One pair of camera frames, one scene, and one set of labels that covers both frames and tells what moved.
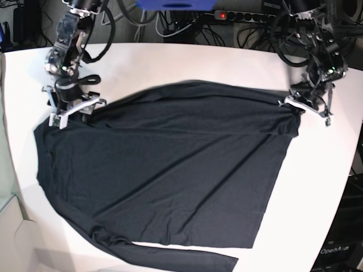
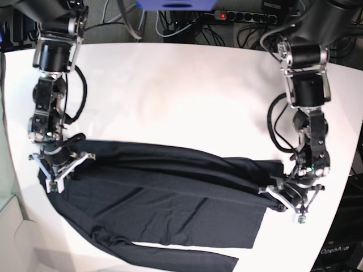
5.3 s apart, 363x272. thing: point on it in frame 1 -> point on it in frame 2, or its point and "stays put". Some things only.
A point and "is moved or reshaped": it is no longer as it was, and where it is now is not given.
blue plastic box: (176, 5) stays put
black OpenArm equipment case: (342, 251) stays put
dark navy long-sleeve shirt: (186, 164) is moved or reshaped
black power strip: (244, 16) stays put
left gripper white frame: (296, 111) -> (273, 192)
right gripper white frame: (59, 117) -> (59, 178)
